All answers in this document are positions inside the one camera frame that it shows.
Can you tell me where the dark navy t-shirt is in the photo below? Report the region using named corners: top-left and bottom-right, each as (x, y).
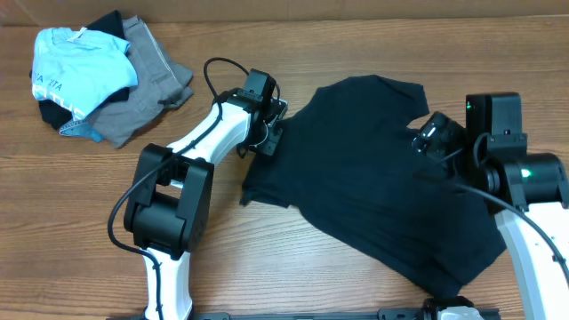
top-left (241, 75), bottom-right (506, 298)

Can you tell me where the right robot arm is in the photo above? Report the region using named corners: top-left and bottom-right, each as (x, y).
top-left (412, 92), bottom-right (568, 319)

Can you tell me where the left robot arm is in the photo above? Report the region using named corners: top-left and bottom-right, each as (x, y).
top-left (124, 94), bottom-right (288, 319)

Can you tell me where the grey folded garment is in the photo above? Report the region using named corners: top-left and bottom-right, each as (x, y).
top-left (87, 16), bottom-right (193, 148)

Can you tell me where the light blue folded t-shirt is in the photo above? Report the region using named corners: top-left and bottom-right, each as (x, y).
top-left (30, 28), bottom-right (138, 142)

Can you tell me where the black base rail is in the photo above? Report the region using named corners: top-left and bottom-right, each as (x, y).
top-left (106, 296), bottom-right (501, 320)

